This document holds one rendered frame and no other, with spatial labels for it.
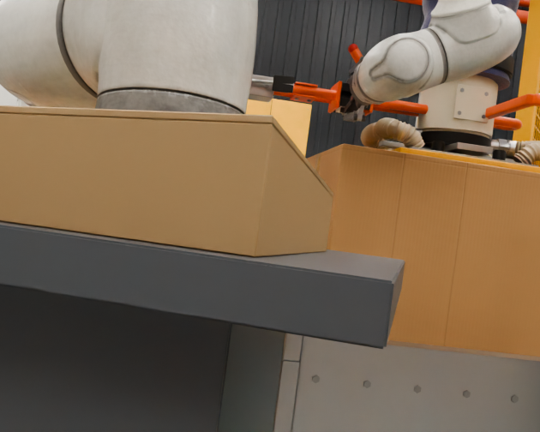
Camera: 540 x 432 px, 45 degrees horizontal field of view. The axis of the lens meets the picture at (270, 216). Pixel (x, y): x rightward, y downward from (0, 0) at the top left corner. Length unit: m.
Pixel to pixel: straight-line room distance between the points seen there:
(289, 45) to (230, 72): 11.75
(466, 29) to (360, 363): 0.59
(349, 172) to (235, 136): 0.85
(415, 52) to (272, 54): 11.23
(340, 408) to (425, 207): 0.43
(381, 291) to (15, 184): 0.27
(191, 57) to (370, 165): 0.72
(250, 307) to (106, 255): 0.10
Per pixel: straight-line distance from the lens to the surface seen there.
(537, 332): 1.44
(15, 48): 0.81
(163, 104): 0.61
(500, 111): 1.44
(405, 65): 1.09
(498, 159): 1.46
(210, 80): 0.63
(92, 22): 0.70
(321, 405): 1.14
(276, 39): 12.39
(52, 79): 0.78
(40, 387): 0.60
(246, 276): 0.39
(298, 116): 8.86
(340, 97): 1.45
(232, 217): 0.43
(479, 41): 1.19
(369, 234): 1.28
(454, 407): 1.21
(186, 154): 0.44
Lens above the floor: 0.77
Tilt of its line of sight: 1 degrees up
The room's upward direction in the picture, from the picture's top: 7 degrees clockwise
